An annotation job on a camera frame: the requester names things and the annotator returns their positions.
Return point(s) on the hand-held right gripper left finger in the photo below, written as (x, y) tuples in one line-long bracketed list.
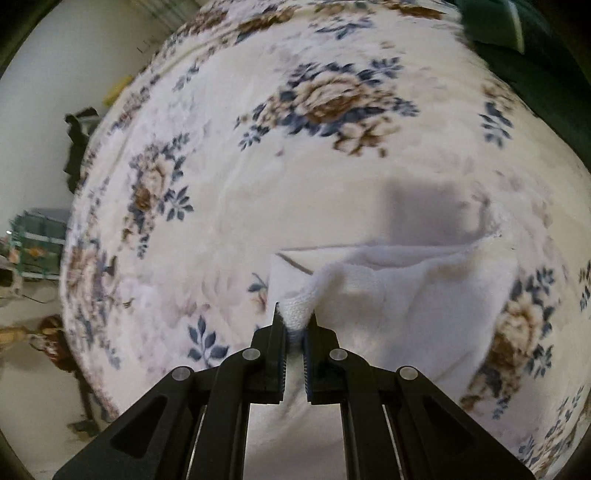
[(279, 350)]

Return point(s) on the black cloth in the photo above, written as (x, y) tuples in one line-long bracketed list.
[(76, 138)]

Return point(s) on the yellow box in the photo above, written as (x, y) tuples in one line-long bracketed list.
[(117, 90)]

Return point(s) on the brown patterned object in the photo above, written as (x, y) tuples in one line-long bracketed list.
[(53, 344)]

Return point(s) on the floral printed blanket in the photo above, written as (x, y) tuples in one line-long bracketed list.
[(286, 152)]

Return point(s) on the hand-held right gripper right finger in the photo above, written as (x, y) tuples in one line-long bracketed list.
[(308, 364)]

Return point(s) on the white towel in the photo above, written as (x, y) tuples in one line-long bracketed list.
[(415, 300)]

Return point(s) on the dark green quilt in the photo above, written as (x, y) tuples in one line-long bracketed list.
[(540, 55)]

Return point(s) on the green crate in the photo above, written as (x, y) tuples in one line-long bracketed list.
[(39, 240)]

